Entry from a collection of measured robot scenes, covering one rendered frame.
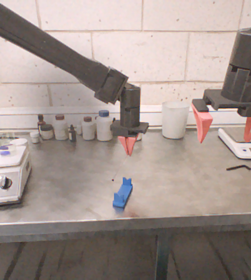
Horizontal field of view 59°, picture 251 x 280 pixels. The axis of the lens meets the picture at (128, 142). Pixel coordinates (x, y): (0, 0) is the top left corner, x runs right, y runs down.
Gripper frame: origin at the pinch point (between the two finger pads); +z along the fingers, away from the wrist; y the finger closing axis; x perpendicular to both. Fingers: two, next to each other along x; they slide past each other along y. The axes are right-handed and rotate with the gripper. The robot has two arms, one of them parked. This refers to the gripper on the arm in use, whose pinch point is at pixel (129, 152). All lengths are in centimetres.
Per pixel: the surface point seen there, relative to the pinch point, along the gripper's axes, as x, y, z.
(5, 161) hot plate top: 12.6, 33.9, 1.4
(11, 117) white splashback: -27, 66, 3
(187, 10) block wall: -57, -11, -44
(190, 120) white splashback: -55, -18, 5
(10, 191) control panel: 18.5, 28.1, 6.7
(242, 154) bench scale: -25.1, -37.8, 7.1
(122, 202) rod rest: 12.3, -1.5, 8.8
